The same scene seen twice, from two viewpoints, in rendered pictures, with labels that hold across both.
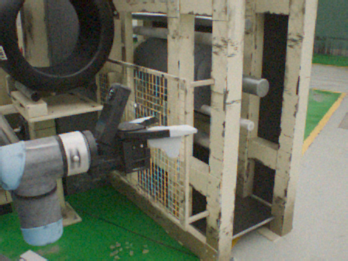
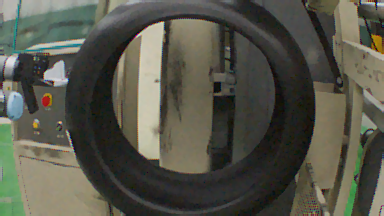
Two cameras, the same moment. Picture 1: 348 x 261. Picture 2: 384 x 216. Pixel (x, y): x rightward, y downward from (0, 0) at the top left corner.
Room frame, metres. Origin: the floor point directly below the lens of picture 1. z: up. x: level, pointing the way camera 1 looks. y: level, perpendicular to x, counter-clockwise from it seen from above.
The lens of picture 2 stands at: (0.77, -0.19, 1.44)
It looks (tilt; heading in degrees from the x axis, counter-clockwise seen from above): 12 degrees down; 38
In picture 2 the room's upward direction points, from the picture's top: 2 degrees clockwise
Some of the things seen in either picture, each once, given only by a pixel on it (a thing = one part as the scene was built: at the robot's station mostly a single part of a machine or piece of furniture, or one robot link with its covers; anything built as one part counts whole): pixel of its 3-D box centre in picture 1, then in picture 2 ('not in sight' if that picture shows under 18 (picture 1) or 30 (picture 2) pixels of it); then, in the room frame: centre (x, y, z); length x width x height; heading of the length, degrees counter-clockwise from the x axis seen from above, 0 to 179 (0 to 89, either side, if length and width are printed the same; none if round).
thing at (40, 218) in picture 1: (37, 208); not in sight; (0.59, 0.26, 0.94); 0.11 x 0.08 x 0.11; 32
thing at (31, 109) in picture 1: (28, 102); not in sight; (1.72, 0.73, 0.84); 0.36 x 0.09 x 0.06; 35
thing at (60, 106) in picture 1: (55, 105); not in sight; (1.80, 0.62, 0.80); 0.37 x 0.36 x 0.02; 125
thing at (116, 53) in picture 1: (102, 45); (319, 136); (2.20, 0.44, 1.05); 0.20 x 0.15 x 0.30; 35
